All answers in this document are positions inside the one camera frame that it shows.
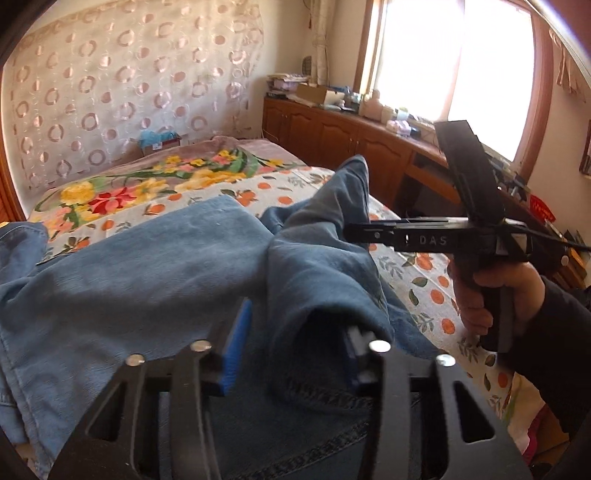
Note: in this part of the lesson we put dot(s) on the circle pattern sheer curtain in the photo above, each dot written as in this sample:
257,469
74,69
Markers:
115,69

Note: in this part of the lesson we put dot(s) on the open cardboard box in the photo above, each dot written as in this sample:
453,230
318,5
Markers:
318,96

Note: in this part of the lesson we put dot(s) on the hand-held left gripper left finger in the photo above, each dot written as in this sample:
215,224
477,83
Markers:
235,350

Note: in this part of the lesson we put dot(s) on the pink floral blanket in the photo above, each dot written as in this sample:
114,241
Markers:
138,184

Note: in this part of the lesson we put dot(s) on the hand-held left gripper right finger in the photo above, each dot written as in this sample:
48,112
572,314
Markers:
358,364

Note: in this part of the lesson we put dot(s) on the orange fruit print blanket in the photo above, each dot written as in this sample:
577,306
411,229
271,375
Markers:
429,286

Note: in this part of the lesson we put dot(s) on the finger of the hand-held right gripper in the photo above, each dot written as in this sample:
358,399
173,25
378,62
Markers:
369,233

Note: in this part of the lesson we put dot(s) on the white plastic jug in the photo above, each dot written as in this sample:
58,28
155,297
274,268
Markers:
371,105

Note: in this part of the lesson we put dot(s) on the wooden frame window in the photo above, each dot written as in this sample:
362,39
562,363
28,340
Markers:
415,55

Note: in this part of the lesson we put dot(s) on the light blue denim pants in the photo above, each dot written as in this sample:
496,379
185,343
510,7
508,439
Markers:
138,286

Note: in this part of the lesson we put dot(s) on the person's right hand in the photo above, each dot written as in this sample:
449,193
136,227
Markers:
473,314

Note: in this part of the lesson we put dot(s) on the stack of papers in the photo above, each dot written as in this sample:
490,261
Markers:
286,84

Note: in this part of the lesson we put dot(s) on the wooden cabinet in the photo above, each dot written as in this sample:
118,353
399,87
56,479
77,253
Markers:
323,129

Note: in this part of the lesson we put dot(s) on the cardboard box with label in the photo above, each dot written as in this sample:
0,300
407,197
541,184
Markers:
159,148

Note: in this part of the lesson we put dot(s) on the pink cloth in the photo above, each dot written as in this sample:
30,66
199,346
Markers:
533,431

